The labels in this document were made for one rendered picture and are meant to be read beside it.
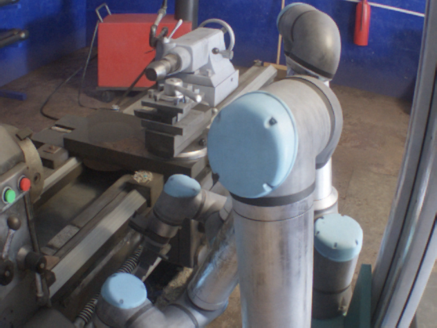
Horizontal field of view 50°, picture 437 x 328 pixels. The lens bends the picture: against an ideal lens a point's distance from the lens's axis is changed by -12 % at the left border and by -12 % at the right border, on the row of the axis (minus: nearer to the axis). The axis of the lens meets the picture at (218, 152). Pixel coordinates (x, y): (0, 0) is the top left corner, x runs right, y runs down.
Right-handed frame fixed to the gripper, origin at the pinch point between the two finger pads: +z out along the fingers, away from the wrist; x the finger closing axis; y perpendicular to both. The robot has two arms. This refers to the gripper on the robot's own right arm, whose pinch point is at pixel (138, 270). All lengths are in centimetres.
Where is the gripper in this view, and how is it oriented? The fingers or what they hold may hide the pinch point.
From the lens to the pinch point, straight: 159.8
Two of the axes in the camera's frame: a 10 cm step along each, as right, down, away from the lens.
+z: -4.5, 8.3, 3.2
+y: 8.9, 4.4, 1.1
